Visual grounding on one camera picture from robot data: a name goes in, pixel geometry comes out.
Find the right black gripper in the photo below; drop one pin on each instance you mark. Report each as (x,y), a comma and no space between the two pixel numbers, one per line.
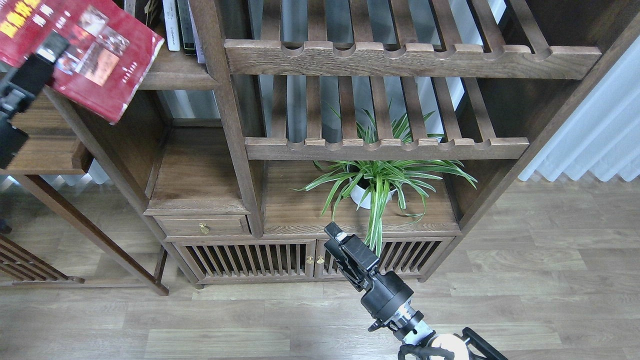
(387,297)

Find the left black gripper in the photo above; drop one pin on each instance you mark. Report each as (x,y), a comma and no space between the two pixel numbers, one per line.
(20,87)

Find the red book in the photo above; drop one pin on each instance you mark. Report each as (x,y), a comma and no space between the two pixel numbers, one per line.
(109,55)

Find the dark maroon book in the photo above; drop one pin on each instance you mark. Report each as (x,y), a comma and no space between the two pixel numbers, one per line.
(148,12)

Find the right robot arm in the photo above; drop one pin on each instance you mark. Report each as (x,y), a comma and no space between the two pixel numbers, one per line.
(424,343)

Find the white plant pot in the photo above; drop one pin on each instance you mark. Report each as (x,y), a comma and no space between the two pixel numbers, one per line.
(363,194)

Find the green spider plant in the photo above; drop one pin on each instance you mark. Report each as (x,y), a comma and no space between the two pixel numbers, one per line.
(405,175)

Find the wooden side table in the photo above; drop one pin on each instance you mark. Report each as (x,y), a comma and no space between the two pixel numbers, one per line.
(53,149)

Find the dark wooden bookshelf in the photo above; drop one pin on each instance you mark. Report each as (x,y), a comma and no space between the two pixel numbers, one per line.
(218,143)

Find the brass drawer knob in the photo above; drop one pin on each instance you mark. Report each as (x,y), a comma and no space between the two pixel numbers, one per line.
(203,228)

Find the dark green upright book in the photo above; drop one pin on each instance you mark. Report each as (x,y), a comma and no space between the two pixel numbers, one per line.
(186,27)

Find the thin white upright book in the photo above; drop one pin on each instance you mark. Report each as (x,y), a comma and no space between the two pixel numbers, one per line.
(198,46)

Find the wooden slatted chair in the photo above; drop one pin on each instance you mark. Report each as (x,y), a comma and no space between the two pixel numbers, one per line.
(25,267)

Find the white curtain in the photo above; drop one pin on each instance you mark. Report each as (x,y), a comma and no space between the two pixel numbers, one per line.
(601,138)

